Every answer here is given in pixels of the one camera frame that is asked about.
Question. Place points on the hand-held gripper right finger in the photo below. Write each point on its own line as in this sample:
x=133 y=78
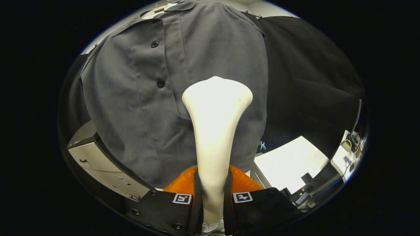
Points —
x=227 y=213

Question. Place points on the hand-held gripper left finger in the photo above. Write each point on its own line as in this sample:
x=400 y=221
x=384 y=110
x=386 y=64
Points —
x=198 y=213

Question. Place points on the white garment steamer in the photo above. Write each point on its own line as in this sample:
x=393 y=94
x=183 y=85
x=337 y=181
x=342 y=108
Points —
x=216 y=114

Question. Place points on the grey button shirt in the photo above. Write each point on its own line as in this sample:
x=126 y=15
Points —
x=131 y=114

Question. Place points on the teal plastic clip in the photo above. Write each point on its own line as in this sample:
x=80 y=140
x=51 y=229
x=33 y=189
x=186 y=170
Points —
x=262 y=145

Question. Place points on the white low cabinet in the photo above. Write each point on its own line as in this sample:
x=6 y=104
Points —
x=288 y=164

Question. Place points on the grey drawer cabinet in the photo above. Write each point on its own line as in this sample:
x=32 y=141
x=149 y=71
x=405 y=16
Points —
x=98 y=160

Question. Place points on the white side desk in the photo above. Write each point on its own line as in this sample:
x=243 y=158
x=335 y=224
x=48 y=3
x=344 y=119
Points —
x=338 y=157

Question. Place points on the round tape roll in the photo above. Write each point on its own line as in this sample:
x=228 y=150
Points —
x=346 y=143

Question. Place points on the dark computer monitor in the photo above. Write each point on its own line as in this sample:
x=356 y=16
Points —
x=360 y=121

